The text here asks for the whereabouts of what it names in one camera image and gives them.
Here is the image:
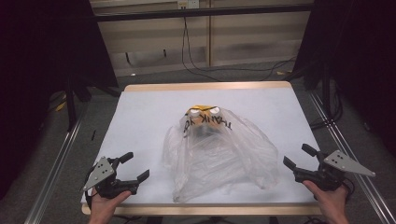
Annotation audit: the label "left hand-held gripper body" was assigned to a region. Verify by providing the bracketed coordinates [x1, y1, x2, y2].
[82, 156, 140, 201]

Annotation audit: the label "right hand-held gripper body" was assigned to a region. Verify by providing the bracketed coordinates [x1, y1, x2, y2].
[293, 149, 376, 192]

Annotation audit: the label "clear plastic bag black print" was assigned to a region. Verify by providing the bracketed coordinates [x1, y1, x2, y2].
[162, 106, 281, 203]

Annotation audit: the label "yellow pack with white caps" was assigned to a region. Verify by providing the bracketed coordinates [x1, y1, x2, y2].
[185, 105, 222, 138]

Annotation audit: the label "person's left hand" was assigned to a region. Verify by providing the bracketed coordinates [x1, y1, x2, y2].
[89, 189, 133, 219]

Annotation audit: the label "person's right hand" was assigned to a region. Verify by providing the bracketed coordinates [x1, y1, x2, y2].
[302, 179, 350, 217]

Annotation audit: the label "black metal stand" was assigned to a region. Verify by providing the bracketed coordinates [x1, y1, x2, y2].
[63, 76, 79, 133]
[319, 60, 333, 120]

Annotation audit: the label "yellow floor tape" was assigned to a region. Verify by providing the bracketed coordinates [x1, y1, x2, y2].
[54, 92, 68, 113]

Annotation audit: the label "black curtain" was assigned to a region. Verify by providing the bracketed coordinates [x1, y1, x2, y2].
[291, 0, 396, 158]
[0, 0, 120, 200]

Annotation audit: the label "black horizontal bar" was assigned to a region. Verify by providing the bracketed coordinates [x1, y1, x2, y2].
[92, 3, 316, 23]

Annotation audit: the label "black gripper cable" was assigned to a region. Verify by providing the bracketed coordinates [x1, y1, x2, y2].
[83, 166, 96, 210]
[341, 177, 356, 201]

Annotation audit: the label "metal floor rail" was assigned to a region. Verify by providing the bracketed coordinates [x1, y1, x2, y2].
[307, 90, 396, 224]
[23, 102, 90, 224]

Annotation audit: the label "black floor cables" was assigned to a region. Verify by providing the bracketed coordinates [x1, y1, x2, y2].
[309, 78, 345, 131]

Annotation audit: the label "black wall cables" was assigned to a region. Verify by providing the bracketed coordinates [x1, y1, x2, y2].
[180, 16, 297, 83]

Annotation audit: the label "white wall socket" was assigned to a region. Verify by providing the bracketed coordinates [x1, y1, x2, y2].
[177, 0, 201, 10]

